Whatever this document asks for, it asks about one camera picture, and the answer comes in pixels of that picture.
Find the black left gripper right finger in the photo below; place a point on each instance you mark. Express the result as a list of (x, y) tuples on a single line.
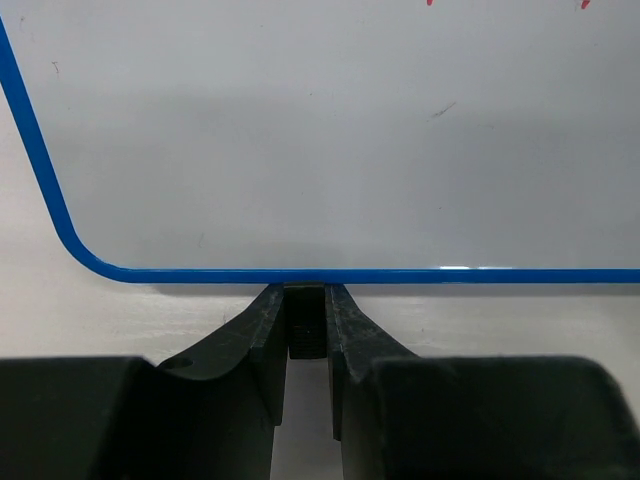
[(398, 415)]

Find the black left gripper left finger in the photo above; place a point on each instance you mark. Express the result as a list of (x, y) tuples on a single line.
[(208, 412)]

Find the black whiteboard clip tab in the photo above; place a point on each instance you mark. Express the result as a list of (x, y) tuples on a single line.
[(305, 318)]

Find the blue framed whiteboard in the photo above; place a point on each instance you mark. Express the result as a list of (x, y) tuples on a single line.
[(352, 142)]

